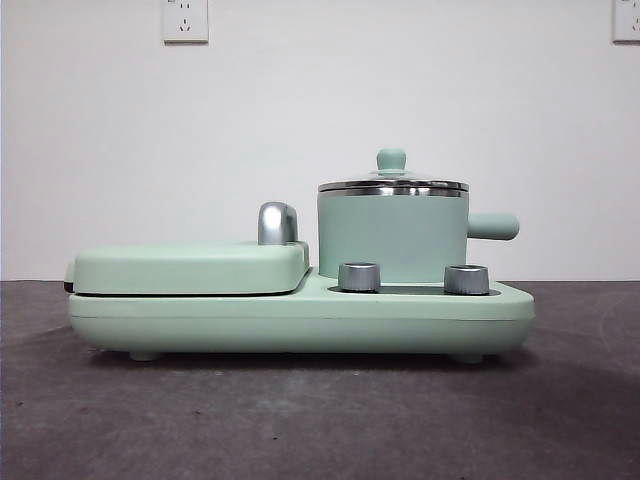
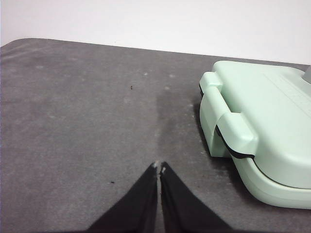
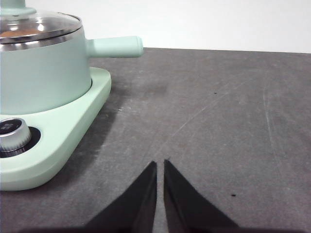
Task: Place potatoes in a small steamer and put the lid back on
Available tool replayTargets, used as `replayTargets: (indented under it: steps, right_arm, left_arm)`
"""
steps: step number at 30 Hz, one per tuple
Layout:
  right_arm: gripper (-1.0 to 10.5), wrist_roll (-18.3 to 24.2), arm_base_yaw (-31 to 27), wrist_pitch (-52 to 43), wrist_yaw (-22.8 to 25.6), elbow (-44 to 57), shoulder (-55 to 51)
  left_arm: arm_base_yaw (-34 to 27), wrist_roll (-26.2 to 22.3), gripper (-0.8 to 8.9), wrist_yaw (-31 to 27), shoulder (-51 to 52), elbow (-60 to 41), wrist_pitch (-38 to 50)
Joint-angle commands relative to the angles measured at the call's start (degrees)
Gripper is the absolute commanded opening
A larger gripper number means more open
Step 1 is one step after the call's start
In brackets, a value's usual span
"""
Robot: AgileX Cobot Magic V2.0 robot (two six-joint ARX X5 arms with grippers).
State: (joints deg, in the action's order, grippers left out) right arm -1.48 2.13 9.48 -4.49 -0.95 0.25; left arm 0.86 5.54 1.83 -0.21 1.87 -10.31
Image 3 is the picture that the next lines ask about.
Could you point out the mint green breakfast maker base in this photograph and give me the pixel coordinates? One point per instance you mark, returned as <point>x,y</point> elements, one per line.
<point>60,136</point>

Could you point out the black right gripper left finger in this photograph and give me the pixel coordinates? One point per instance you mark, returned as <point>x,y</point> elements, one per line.
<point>136,208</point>

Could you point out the glass lid with green knob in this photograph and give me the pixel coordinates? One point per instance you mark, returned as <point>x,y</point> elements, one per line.
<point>56,23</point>

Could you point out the silver control knob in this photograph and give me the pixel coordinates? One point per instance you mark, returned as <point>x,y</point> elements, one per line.
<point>14,136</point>

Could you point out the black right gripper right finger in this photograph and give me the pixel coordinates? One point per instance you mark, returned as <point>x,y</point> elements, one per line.
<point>187,211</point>

